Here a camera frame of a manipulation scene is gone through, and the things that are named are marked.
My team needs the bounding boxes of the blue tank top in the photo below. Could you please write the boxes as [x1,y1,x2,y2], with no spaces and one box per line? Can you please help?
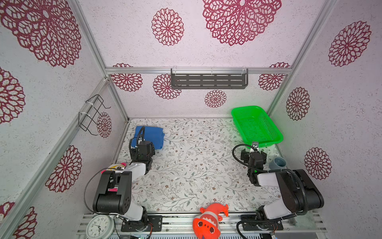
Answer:
[131,126,165,150]

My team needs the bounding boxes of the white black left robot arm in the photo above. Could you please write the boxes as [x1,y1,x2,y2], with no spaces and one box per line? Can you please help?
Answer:
[92,140,155,231]

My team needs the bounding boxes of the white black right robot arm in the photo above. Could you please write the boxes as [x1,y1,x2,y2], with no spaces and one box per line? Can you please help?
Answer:
[240,149,324,221]

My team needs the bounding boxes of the teal green cup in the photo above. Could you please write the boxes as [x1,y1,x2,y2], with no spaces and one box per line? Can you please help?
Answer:
[269,157,287,170]

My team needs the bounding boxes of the pink striped plush toy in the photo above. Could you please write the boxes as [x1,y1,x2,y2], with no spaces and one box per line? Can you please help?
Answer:
[101,162,127,192]

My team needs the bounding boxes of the bright green plastic basket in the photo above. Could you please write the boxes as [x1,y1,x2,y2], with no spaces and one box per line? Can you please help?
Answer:
[231,106,284,147]

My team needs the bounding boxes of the red fish plush toy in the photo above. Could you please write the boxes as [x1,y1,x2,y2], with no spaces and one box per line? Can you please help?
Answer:
[193,203,229,239]

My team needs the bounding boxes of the white alarm clock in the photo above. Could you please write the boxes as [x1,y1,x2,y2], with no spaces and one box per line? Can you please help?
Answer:
[86,215,114,239]

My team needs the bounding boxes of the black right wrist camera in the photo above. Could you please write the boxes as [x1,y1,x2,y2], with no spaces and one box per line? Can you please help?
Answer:
[251,141,259,152]

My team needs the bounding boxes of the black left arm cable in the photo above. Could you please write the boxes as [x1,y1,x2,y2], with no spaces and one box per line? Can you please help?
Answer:
[83,126,146,239]

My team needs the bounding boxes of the black wire wall rack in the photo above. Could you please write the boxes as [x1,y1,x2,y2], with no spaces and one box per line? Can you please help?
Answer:
[78,94,111,136]

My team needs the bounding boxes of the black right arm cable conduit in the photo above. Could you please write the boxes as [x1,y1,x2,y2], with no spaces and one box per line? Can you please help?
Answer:
[232,144,308,239]

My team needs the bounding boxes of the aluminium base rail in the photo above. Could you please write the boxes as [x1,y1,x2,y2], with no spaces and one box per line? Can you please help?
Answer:
[76,211,329,239]

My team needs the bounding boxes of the dark grey wall shelf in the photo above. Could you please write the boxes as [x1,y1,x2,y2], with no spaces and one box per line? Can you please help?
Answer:
[170,68,248,90]

